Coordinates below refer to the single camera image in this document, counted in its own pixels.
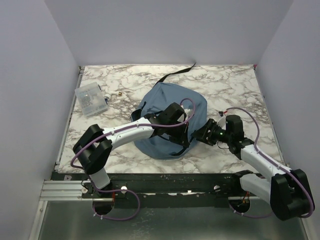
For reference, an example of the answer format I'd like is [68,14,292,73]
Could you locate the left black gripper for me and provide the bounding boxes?
[165,120,190,148]

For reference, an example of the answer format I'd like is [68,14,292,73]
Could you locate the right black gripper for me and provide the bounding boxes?
[191,118,233,146]

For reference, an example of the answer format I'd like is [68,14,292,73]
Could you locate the blue student backpack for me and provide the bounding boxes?
[131,76,207,160]

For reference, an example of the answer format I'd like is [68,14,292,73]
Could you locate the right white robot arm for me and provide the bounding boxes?
[192,115,315,221]

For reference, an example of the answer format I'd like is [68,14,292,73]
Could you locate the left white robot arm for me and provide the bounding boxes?
[73,102,194,198]

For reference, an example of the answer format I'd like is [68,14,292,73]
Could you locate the white plastic fitting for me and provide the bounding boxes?
[103,91,123,101]

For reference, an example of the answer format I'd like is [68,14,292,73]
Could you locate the clear plastic storage box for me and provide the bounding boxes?
[75,82,108,117]

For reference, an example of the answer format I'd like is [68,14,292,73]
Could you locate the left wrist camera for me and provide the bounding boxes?
[181,106,194,121]

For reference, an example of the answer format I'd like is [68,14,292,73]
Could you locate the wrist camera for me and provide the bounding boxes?
[216,110,228,128]
[181,106,194,121]

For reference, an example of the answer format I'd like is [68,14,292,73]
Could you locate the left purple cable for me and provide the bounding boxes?
[70,97,196,221]

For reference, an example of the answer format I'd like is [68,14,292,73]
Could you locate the purple cable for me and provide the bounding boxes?
[70,97,196,221]
[219,107,316,218]

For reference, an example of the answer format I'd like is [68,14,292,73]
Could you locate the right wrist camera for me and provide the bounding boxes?
[216,110,228,128]

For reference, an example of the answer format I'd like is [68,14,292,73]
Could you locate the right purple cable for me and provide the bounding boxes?
[219,107,316,218]

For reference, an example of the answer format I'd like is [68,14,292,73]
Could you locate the aluminium mounting rail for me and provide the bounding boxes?
[38,177,306,201]

